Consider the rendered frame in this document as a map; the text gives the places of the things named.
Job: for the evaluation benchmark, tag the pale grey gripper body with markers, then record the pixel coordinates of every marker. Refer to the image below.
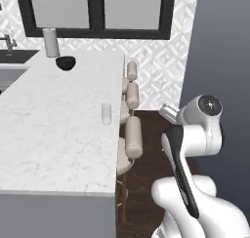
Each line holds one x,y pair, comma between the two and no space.
169,111

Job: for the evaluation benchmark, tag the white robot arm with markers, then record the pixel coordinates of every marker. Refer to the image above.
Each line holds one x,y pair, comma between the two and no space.
198,180

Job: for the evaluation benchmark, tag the clear glass cup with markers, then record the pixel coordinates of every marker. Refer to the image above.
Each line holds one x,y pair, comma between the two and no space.
106,113

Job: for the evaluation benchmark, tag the grey dining counter base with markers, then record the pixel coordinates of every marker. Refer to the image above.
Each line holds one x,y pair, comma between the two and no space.
57,216

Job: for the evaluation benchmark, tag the beige bar stool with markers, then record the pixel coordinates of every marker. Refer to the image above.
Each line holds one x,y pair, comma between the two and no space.
132,143
131,70
131,96

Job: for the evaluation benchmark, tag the black bowl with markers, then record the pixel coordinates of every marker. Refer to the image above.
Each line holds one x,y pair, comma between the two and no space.
65,62

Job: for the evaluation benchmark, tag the black framed window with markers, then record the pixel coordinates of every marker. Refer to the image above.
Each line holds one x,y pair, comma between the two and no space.
97,11

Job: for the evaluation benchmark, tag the white paper towel roll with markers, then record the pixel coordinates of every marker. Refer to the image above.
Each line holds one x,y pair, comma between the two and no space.
51,42

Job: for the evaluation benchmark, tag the dark sink basin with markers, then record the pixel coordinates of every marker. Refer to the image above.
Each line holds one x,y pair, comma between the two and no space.
14,56

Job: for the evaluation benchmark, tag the grey metal tap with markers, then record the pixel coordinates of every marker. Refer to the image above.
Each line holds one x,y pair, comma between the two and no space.
9,42

